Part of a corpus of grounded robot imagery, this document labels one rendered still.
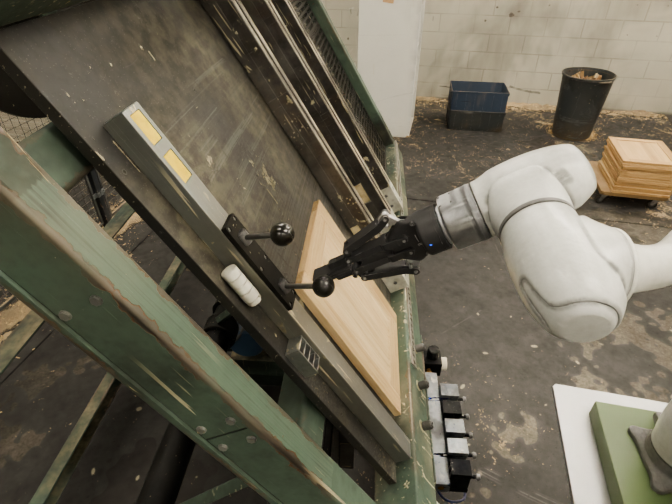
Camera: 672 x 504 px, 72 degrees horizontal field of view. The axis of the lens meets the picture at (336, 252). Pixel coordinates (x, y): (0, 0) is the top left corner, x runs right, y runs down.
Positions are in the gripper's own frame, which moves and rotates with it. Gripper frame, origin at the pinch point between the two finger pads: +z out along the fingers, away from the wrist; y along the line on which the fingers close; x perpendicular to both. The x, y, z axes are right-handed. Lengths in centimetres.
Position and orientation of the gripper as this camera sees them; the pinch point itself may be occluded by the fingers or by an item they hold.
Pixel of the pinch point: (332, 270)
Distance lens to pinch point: 79.3
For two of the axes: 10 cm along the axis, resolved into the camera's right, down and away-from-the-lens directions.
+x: -0.7, 5.9, -8.0
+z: -8.6, 3.7, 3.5
